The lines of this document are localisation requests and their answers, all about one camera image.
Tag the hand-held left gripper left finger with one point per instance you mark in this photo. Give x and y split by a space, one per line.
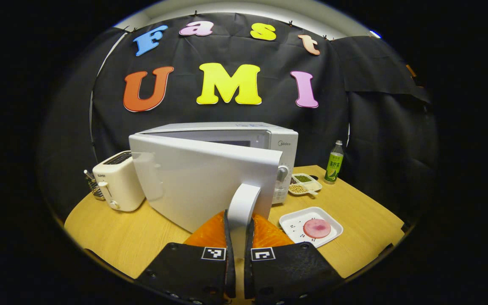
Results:
230 271

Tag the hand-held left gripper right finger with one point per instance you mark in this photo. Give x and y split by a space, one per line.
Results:
248 271

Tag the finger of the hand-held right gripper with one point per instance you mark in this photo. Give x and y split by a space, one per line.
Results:
411 70

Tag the white square plate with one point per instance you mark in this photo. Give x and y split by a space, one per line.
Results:
295 222

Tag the pink round food slice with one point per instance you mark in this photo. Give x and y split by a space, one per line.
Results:
317 228

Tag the white microwave oven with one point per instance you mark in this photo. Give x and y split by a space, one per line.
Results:
201 182

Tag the small ceiling light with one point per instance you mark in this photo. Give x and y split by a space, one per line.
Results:
375 34

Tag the divided white bean dish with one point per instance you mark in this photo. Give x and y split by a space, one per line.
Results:
298 189

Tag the green drink bottle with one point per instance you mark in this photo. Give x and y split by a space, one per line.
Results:
334 167

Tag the white toaster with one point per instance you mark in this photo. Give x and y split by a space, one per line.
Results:
119 186

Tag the small metal utensil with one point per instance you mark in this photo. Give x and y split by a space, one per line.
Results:
88 174

